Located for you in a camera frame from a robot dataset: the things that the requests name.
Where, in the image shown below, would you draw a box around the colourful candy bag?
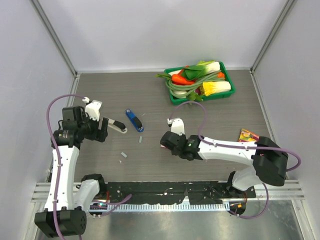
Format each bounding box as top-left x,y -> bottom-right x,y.
238,128 -> 260,142

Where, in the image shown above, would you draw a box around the toy bok choy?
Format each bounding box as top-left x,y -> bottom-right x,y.
181,60 -> 221,81

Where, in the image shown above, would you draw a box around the toy green long beans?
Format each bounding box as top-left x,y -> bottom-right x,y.
156,71 -> 226,95

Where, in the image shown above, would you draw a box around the toy white radish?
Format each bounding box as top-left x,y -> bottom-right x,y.
171,90 -> 188,99

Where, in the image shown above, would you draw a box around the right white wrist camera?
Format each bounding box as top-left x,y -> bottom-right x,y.
167,117 -> 185,136

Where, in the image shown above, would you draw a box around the green plastic tray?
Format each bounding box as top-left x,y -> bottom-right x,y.
162,61 -> 236,105

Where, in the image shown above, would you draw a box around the toy napa cabbage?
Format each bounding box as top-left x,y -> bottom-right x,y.
200,81 -> 231,97

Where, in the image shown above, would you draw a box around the grey black stapler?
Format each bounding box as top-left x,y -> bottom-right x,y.
108,118 -> 128,134

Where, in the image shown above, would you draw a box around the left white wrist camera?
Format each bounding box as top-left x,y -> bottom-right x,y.
82,97 -> 103,122

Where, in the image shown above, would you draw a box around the toy orange carrot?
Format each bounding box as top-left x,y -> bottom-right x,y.
171,74 -> 196,86

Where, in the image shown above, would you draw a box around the blue stapler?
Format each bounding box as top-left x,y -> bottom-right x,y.
125,108 -> 144,133

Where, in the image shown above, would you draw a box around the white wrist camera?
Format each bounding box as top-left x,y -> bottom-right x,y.
167,117 -> 185,136
82,97 -> 103,122

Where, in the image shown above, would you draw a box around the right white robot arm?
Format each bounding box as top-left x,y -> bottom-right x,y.
160,131 -> 288,198

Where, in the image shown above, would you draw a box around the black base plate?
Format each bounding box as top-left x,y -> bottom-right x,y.
97,181 -> 256,205

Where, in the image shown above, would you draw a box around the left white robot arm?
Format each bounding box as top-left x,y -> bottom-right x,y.
34,100 -> 109,238

